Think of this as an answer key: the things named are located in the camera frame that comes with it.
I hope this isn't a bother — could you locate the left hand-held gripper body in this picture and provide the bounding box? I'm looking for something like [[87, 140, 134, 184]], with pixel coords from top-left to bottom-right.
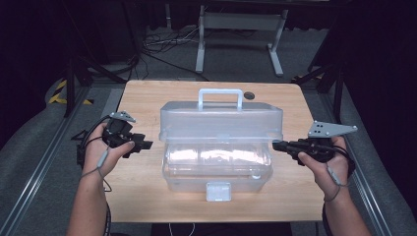
[[101, 110, 138, 158]]

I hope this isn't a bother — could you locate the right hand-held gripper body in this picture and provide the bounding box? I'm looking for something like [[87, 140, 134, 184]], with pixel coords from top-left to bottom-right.
[[298, 120, 359, 163]]

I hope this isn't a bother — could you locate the clear plastic storage box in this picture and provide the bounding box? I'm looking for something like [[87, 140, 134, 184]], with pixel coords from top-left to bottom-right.
[[158, 88, 285, 203]]

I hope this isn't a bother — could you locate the person's left hand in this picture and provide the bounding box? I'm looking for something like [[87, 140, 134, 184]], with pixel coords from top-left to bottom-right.
[[81, 122, 137, 180]]

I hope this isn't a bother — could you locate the person's right hand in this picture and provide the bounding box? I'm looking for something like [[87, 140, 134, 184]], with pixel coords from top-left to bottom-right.
[[297, 136, 354, 200]]

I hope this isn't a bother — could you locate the black tripod stand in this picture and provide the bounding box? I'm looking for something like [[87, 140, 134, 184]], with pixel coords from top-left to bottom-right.
[[290, 62, 346, 121], [63, 54, 128, 119]]

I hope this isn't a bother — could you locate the yellow black hazard tape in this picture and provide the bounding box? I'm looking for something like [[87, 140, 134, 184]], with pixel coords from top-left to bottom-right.
[[47, 79, 94, 106]]

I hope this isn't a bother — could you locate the person's dark clothing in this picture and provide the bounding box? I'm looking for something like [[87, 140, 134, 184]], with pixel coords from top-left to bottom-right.
[[149, 222, 293, 236]]

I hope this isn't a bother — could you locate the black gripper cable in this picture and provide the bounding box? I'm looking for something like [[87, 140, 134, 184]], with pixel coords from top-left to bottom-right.
[[71, 114, 114, 169], [329, 143, 357, 179]]

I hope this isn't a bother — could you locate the grey wrist strap cord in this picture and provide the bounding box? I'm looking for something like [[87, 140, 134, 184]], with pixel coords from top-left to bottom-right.
[[322, 162, 352, 203], [80, 147, 114, 194]]

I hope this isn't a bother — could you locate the metal floor rail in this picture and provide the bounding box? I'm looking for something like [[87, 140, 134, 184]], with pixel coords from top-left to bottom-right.
[[0, 86, 92, 236], [318, 92, 391, 236]]

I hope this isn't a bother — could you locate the thin white cable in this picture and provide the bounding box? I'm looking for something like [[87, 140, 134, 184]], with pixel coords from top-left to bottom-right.
[[168, 222, 197, 236]]

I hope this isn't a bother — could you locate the bundle of floor cables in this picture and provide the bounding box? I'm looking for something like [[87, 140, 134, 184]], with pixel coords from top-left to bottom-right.
[[142, 27, 210, 83]]

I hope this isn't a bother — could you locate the white metal stand frame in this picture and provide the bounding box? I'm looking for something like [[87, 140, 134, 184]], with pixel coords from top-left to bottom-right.
[[195, 4, 290, 79]]

